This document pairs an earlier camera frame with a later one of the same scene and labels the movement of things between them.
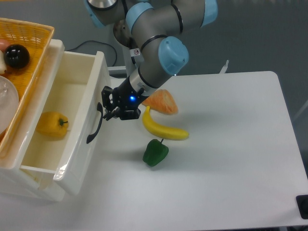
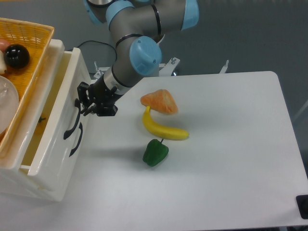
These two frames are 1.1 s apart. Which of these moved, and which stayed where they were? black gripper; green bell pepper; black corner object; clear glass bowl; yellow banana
Moved: black gripper
Stayed: yellow banana; black corner object; green bell pepper; clear glass bowl
